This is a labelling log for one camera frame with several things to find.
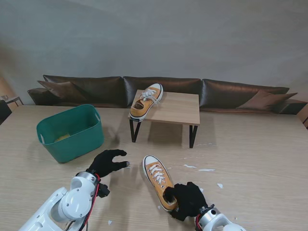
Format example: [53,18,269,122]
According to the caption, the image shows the yellow canvas sneaker white laces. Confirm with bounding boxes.
[129,83,164,122]
[142,154,180,213]

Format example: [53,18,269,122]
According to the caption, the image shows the wooden brush pale bristles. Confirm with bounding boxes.
[54,131,72,143]

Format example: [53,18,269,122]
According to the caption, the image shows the small wooden table black legs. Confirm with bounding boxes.
[127,89,201,149]

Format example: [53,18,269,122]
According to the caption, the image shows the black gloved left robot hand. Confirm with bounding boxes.
[88,149,130,179]

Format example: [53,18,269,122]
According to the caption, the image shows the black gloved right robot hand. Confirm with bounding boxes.
[163,182,208,222]

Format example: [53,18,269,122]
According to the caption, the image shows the green plastic basket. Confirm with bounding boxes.
[36,103,105,164]

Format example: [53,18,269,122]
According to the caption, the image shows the small wooden side table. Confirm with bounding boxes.
[0,95,24,106]

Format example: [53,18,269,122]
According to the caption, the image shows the red cable on left arm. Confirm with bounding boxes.
[83,174,101,229]

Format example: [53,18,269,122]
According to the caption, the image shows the dark brown leather sofa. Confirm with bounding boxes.
[27,74,308,116]

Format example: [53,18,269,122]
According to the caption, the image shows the brown leather cushion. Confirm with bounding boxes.
[37,80,89,102]
[237,90,298,110]

